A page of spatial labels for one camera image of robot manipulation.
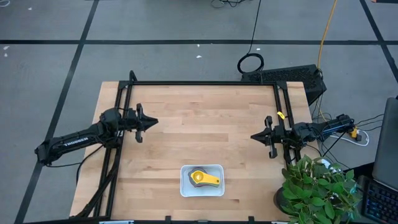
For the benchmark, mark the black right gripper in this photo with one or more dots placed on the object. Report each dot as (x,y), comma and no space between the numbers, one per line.
(281,134)

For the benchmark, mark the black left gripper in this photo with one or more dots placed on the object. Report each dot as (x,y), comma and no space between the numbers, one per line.
(134,119)

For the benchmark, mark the yellow measuring cup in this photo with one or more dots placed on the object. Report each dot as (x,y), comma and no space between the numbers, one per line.
(199,177)

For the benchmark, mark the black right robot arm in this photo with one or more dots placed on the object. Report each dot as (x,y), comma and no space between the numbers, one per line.
(323,129)

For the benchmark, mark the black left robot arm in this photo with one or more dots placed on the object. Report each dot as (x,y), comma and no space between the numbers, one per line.
(77,141)

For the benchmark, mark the white rectangular basket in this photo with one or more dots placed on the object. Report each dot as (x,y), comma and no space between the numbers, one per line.
(185,191)

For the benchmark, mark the black plant pot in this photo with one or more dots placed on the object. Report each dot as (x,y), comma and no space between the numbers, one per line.
(277,200)

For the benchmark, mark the black perforated computer case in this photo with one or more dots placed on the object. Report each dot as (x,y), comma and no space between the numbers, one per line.
(289,76)

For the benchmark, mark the white power adapter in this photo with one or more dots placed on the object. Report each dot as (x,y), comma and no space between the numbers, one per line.
(326,162)

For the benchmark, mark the green leafy plant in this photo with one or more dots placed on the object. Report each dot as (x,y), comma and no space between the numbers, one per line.
(317,193)

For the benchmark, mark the grey laptop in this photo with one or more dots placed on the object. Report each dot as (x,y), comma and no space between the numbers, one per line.
(387,143)

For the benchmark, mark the black backlit keyboard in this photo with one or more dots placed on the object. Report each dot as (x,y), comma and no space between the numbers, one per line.
(381,202)

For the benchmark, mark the black metal table frame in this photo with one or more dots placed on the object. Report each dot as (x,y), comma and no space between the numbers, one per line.
(202,83)

